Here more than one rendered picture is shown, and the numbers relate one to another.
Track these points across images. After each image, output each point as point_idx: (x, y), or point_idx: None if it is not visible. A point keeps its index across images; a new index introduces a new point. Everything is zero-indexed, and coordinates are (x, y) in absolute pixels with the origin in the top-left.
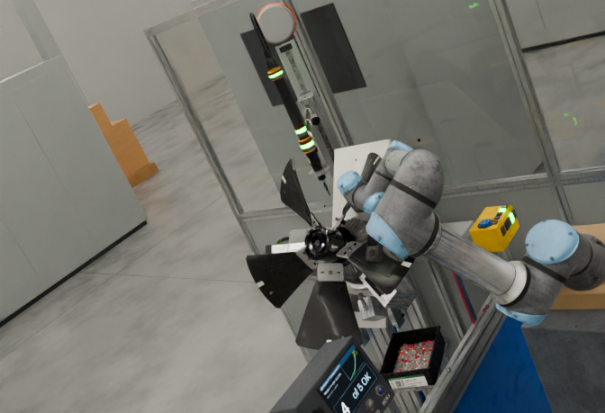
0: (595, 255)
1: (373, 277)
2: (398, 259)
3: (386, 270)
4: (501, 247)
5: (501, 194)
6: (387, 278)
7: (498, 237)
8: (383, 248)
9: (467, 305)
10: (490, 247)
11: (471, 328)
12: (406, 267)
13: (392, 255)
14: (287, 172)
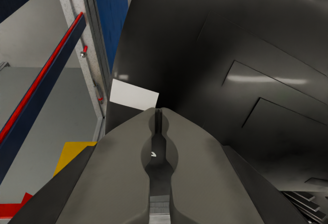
0: None
1: (315, 4)
2: (159, 115)
3: (229, 60)
4: (65, 147)
5: (156, 198)
6: (214, 5)
7: (58, 164)
8: (234, 205)
9: (67, 31)
10: (83, 148)
11: None
12: (126, 78)
13: (180, 135)
14: None
